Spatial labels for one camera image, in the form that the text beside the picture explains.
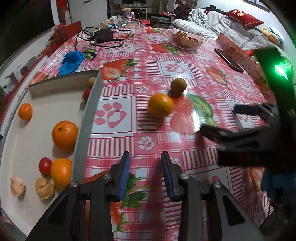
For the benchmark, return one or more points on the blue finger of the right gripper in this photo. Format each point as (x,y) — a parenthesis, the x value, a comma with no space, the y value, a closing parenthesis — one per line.
(265,110)
(241,140)

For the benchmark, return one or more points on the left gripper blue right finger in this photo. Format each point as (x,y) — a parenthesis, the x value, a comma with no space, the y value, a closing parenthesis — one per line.
(226,219)

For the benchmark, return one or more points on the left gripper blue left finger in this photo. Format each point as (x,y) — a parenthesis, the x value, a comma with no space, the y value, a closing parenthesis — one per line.
(64,218)

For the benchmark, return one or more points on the red tomato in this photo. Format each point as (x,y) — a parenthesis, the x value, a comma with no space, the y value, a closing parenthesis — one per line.
(45,166)
(86,94)

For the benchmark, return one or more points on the brown kiwi fruit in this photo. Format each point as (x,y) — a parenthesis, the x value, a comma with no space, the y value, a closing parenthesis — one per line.
(178,86)

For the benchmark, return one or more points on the large orange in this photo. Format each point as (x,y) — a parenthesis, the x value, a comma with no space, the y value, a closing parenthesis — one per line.
(160,105)

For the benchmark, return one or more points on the black smartphone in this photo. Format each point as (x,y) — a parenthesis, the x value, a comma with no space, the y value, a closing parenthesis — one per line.
(229,60)

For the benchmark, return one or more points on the dried husk fruit right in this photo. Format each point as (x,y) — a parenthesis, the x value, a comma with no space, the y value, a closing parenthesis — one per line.
(44,188)

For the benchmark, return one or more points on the dried husk fruit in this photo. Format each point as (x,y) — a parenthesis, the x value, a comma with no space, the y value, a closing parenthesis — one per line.
(17,186)
(44,188)

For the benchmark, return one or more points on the orange near tray edge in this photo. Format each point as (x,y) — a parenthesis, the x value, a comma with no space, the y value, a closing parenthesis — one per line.
(61,172)

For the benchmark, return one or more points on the dried husk fruit left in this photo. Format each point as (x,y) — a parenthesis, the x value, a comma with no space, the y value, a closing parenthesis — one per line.
(17,186)

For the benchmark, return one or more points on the white shallow tray box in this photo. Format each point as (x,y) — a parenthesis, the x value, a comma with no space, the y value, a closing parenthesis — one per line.
(63,112)

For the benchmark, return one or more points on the tangerine middle of tray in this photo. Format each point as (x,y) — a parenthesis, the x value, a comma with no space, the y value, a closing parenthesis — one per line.
(64,135)

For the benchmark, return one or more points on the red embroidered cushion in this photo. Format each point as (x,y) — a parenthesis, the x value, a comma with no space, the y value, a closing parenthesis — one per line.
(247,20)

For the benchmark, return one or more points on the white quilted sofa cover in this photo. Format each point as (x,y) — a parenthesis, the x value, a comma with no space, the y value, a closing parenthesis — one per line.
(211,25)

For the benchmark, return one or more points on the strawberry pattern tablecloth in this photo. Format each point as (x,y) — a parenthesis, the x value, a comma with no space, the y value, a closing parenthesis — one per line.
(144,65)

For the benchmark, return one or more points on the glass bowl of snacks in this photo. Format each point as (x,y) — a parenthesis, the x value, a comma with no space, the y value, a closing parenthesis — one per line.
(185,40)

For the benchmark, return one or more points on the small tangerine far tray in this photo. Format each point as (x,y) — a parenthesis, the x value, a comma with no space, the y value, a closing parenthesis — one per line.
(25,112)

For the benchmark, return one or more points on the small framed tablet screen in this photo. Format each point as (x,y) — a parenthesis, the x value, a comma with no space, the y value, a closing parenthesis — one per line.
(160,19)

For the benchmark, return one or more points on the small kiwi in tray corner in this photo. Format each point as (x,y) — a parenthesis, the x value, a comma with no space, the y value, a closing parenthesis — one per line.
(90,82)

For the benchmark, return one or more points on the small cardboard box on cabinet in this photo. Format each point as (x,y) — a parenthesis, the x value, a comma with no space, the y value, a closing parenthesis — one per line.
(15,76)

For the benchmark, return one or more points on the blue crumpled gloves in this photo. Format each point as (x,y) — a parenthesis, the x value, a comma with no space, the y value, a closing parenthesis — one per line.
(71,62)

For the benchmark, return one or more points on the purple lidded cup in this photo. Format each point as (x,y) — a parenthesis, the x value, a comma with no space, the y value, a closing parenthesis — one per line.
(126,12)

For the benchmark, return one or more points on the black power adapter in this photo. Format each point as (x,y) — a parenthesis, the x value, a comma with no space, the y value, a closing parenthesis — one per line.
(103,35)

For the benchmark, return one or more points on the red gift boxes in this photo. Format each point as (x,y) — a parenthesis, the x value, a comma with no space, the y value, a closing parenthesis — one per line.
(62,33)

